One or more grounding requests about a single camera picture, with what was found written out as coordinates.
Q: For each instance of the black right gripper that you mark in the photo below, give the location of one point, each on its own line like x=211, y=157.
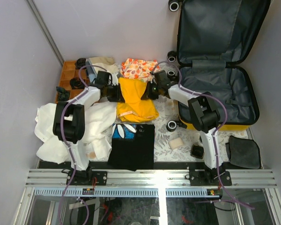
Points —
x=147, y=94

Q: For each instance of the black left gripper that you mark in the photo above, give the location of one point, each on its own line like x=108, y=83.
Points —
x=118, y=97

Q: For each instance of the yellow garment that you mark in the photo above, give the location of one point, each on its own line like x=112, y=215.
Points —
x=134, y=109

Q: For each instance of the orange floral fabric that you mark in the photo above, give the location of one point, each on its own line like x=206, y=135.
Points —
x=138, y=69

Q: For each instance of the black graphic t-shirt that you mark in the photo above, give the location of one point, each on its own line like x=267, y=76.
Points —
x=132, y=146

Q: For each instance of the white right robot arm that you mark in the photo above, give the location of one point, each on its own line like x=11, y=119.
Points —
x=202, y=108

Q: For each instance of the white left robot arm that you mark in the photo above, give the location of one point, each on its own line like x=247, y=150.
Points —
x=84, y=118

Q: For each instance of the white crumpled towel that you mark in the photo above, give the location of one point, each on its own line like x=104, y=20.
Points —
x=99, y=118

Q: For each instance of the beige grey folded garment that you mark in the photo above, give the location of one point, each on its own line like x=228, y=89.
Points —
x=102, y=64

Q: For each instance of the black rolled sock middle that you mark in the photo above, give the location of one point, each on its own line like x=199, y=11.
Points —
x=76, y=84

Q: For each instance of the black rolled sock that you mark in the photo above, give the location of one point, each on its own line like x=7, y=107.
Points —
x=76, y=84
x=80, y=63

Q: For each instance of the black rolled sock top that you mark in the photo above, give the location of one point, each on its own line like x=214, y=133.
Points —
x=80, y=63

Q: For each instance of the beige soap bar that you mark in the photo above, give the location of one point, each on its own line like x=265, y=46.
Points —
x=176, y=143

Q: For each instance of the dark green rolled sock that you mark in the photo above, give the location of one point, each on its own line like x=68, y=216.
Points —
x=62, y=94

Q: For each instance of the wooden compartment organizer tray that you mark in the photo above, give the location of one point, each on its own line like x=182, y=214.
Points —
x=67, y=73

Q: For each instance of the black square compact case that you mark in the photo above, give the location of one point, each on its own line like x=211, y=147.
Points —
x=197, y=151

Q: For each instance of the yellow open suitcase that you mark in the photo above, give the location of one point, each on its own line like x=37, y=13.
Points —
x=214, y=37

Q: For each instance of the dark grey folded cloth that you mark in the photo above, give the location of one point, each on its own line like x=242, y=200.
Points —
x=244, y=153

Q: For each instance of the aluminium mounting rail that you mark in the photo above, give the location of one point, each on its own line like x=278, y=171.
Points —
x=152, y=178

